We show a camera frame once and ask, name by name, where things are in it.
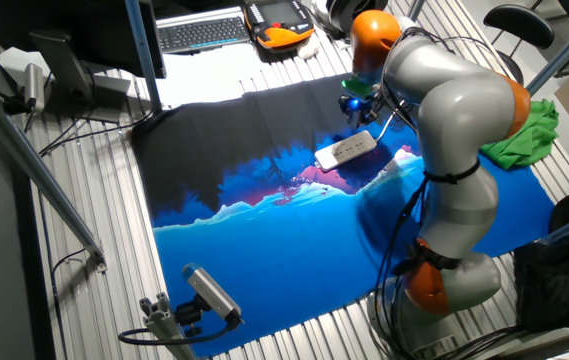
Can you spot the black computer monitor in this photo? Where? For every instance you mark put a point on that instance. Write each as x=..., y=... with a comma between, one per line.
x=89, y=30

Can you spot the black silver keyboard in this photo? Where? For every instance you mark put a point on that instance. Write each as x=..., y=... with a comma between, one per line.
x=201, y=33

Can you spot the black round coil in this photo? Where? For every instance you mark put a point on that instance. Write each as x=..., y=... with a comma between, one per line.
x=339, y=15

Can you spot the silver cylindrical camera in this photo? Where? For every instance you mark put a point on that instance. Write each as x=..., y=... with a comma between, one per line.
x=34, y=85

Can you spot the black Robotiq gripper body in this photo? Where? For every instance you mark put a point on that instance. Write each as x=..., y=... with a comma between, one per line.
x=359, y=104

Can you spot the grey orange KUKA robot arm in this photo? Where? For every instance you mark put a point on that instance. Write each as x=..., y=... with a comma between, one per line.
x=459, y=110

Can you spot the grey diagonal aluminium frame beam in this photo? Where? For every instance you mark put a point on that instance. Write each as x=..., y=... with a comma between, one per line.
x=39, y=170

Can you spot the white power strip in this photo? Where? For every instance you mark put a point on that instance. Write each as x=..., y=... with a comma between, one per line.
x=345, y=151

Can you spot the grey monitor stand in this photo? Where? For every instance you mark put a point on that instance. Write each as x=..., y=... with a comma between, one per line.
x=71, y=80

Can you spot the orange black teach pendant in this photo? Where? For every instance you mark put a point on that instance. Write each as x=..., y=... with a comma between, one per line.
x=279, y=22

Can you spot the black camera ball mount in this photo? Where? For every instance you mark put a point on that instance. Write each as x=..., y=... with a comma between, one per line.
x=190, y=314

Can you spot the green cloth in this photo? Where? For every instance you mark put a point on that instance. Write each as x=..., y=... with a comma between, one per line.
x=526, y=142

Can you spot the silver camera with blue end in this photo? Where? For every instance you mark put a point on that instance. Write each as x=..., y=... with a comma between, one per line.
x=211, y=292

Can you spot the black office chair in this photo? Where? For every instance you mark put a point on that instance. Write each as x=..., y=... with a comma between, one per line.
x=519, y=25

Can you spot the blue vertical frame post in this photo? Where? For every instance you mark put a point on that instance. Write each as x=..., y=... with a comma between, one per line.
x=143, y=60

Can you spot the black jacket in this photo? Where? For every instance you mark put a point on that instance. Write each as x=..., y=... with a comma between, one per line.
x=559, y=280

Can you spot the small white cloth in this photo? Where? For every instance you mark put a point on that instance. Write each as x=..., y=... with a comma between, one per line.
x=309, y=49

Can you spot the grey aluminium extrusion post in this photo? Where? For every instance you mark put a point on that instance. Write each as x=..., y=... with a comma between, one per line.
x=161, y=320

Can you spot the blue black landscape print mat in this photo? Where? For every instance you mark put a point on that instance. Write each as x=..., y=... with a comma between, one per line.
x=274, y=240

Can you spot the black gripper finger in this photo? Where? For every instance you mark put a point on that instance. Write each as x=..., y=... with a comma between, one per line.
x=363, y=121
x=351, y=120

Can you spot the white paper sheet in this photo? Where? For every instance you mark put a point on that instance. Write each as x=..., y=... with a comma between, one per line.
x=11, y=61

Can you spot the blue grey slanted frame beam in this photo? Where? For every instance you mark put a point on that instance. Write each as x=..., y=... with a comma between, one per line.
x=564, y=52

